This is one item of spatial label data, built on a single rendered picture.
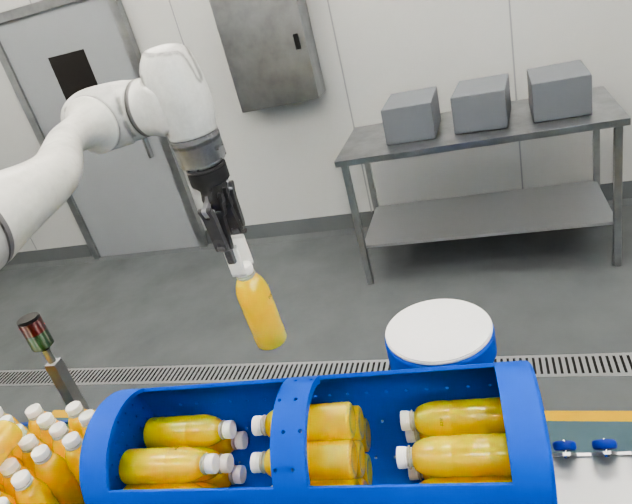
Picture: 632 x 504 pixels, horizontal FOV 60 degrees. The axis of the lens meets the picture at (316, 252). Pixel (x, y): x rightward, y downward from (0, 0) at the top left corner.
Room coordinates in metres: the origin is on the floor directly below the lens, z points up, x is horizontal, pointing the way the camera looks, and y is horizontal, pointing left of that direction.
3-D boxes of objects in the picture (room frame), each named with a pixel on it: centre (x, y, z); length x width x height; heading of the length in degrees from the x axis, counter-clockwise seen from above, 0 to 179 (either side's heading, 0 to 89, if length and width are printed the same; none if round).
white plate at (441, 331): (1.17, -0.26, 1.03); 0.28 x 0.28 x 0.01
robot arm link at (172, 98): (1.00, 0.17, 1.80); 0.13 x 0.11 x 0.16; 67
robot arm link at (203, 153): (1.00, 0.16, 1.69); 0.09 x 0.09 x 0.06
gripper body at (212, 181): (1.01, 0.16, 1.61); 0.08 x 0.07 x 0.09; 160
